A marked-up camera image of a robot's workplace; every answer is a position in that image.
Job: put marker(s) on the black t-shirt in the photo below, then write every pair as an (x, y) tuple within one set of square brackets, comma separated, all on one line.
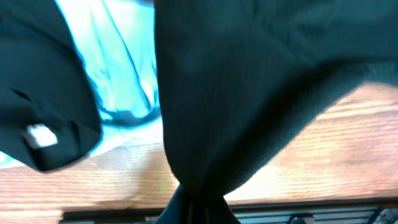
[(238, 80)]

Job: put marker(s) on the light blue garment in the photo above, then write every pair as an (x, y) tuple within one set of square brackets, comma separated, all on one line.
[(115, 43)]

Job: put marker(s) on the black logo garment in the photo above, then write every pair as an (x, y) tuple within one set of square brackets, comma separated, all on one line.
[(49, 117)]

